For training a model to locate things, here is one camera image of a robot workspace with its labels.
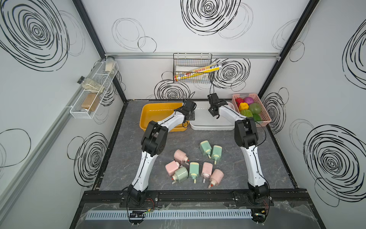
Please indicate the aluminium wall rail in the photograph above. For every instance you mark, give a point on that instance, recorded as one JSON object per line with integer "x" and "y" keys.
{"x": 219, "y": 55}
{"x": 36, "y": 157}

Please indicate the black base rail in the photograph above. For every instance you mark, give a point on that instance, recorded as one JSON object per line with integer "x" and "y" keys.
{"x": 158, "y": 198}

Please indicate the aluminium wall rail back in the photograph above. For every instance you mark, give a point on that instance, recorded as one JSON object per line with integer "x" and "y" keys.
{"x": 219, "y": 55}

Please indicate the white wire wall shelf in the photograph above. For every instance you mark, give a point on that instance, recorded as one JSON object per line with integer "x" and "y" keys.
{"x": 104, "y": 78}

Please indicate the white plastic storage tray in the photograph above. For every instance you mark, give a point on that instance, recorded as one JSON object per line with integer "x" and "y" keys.
{"x": 204, "y": 121}

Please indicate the green toy apple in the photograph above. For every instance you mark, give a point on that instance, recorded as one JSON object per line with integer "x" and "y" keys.
{"x": 255, "y": 108}

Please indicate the black corner frame post right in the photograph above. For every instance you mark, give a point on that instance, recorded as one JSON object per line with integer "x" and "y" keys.
{"x": 312, "y": 4}

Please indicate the aluminium wall rail left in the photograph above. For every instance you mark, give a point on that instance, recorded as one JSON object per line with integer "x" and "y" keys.
{"x": 36, "y": 157}

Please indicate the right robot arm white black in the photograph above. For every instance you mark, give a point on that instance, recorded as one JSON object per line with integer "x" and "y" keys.
{"x": 246, "y": 137}

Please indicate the black corner frame post left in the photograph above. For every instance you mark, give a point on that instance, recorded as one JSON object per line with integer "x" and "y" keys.
{"x": 96, "y": 41}

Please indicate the purple toy vegetable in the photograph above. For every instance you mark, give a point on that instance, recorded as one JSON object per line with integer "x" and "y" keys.
{"x": 249, "y": 100}

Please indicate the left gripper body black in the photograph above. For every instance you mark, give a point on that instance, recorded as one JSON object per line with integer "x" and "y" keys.
{"x": 191, "y": 116}

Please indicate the pink perforated plastic basket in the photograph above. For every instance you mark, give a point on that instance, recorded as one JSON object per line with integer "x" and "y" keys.
{"x": 266, "y": 119}

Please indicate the white slotted cable duct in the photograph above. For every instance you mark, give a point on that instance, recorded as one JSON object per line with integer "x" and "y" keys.
{"x": 169, "y": 214}

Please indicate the yellow red foil roll box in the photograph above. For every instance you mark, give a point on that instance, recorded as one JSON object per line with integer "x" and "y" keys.
{"x": 197, "y": 72}

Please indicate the black corner frame post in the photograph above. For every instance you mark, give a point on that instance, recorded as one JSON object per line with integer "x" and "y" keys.
{"x": 312, "y": 4}
{"x": 96, "y": 41}

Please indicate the clear bottle on shelf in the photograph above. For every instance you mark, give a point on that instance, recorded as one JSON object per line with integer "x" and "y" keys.
{"x": 90, "y": 85}

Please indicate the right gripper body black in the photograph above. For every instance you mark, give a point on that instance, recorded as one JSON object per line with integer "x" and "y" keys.
{"x": 222, "y": 103}

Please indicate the black wire wall basket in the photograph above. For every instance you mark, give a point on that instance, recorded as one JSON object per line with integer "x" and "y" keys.
{"x": 186, "y": 63}

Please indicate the red toy pepper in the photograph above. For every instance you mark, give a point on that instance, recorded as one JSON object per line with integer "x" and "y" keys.
{"x": 238, "y": 101}

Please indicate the glass jar on shelf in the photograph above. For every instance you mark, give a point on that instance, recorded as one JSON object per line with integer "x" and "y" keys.
{"x": 109, "y": 63}

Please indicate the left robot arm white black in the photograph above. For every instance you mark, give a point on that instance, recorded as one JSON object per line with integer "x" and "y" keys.
{"x": 153, "y": 143}

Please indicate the dark green toy vegetable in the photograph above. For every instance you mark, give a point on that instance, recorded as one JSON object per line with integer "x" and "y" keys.
{"x": 248, "y": 113}

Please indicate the yellow plastic storage tray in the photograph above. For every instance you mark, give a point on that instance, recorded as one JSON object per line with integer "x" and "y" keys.
{"x": 158, "y": 112}

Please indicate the yellow toy pepper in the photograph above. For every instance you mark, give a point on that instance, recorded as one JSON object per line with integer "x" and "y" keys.
{"x": 243, "y": 106}

